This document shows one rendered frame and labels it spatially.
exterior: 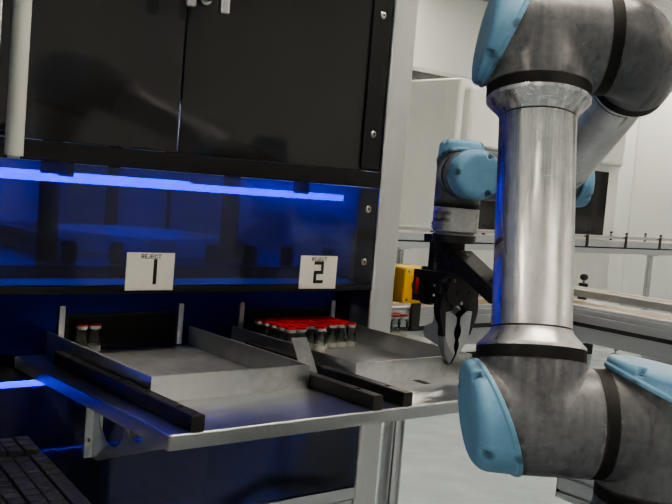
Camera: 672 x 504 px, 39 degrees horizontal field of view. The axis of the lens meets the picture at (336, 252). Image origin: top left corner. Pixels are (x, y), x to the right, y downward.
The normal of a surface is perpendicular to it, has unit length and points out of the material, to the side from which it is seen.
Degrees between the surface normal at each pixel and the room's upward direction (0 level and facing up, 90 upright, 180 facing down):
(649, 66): 117
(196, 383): 90
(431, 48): 90
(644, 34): 87
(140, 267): 90
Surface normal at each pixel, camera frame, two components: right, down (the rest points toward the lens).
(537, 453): 0.02, 0.42
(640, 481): -0.50, 0.03
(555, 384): 0.26, -0.15
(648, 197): -0.77, -0.02
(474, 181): 0.05, 0.07
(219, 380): 0.63, 0.11
